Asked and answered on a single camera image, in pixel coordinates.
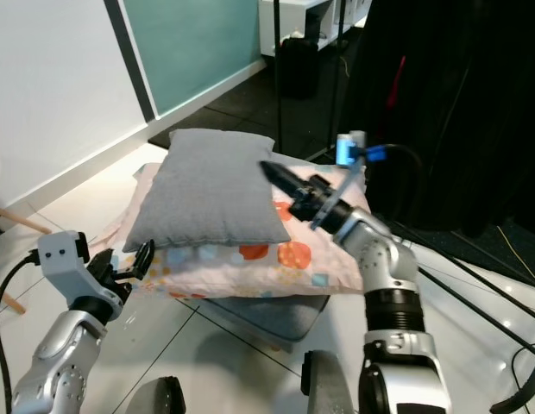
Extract thin yellow floor cable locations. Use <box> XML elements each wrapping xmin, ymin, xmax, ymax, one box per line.
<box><xmin>498</xmin><ymin>224</ymin><xmax>535</xmax><ymax>287</ymax></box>

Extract white shelf unit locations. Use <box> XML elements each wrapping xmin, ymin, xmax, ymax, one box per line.
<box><xmin>259</xmin><ymin>0</ymin><xmax>374</xmax><ymax>58</ymax></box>

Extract red hanging garment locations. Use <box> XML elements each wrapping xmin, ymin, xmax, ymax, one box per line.
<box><xmin>385</xmin><ymin>56</ymin><xmax>407</xmax><ymax>114</ymax></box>

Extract grey pillow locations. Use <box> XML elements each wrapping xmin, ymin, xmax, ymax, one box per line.
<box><xmin>123</xmin><ymin>129</ymin><xmax>294</xmax><ymax>254</ymax></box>

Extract black metal clothes rack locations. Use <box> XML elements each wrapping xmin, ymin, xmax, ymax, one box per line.
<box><xmin>269</xmin><ymin>0</ymin><xmax>535</xmax><ymax>367</ymax></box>

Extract dark right robot leg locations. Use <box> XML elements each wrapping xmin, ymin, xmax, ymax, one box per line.
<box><xmin>301</xmin><ymin>349</ymin><xmax>357</xmax><ymax>414</ymax></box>

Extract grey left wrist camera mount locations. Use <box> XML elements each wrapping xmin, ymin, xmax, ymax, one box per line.
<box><xmin>38</xmin><ymin>230</ymin><xmax>122</xmax><ymax>304</ymax></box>

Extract white chair with wooden legs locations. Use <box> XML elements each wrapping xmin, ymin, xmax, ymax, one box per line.
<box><xmin>0</xmin><ymin>205</ymin><xmax>37</xmax><ymax>316</ymax></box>

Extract dark left robot leg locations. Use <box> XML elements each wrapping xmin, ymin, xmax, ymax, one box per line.
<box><xmin>125</xmin><ymin>376</ymin><xmax>187</xmax><ymax>414</ymax></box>

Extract black bin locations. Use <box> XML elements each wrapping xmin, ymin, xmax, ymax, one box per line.
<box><xmin>278</xmin><ymin>36</ymin><xmax>323</xmax><ymax>98</ymax></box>

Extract black floor cable loop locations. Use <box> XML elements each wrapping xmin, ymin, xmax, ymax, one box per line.
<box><xmin>490</xmin><ymin>343</ymin><xmax>535</xmax><ymax>413</ymax></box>

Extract black hanging garment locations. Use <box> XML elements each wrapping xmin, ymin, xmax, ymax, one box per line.
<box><xmin>337</xmin><ymin>0</ymin><xmax>535</xmax><ymax>240</ymax></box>

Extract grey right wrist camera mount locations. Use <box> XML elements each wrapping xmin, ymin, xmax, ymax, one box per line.
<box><xmin>309</xmin><ymin>131</ymin><xmax>370</xmax><ymax>232</ymax></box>

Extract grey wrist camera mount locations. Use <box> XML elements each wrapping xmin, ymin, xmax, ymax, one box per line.
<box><xmin>38</xmin><ymin>230</ymin><xmax>122</xmax><ymax>304</ymax></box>
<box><xmin>309</xmin><ymin>131</ymin><xmax>370</xmax><ymax>232</ymax></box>

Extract dark robot leg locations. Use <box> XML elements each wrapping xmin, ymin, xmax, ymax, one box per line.
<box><xmin>125</xmin><ymin>376</ymin><xmax>187</xmax><ymax>414</ymax></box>
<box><xmin>301</xmin><ymin>349</ymin><xmax>357</xmax><ymax>414</ymax></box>

